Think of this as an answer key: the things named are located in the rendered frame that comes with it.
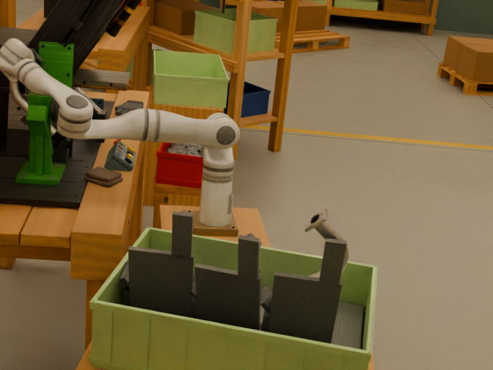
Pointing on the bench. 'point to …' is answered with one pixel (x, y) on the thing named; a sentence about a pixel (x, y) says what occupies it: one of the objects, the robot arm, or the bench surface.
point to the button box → (113, 162)
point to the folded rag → (103, 177)
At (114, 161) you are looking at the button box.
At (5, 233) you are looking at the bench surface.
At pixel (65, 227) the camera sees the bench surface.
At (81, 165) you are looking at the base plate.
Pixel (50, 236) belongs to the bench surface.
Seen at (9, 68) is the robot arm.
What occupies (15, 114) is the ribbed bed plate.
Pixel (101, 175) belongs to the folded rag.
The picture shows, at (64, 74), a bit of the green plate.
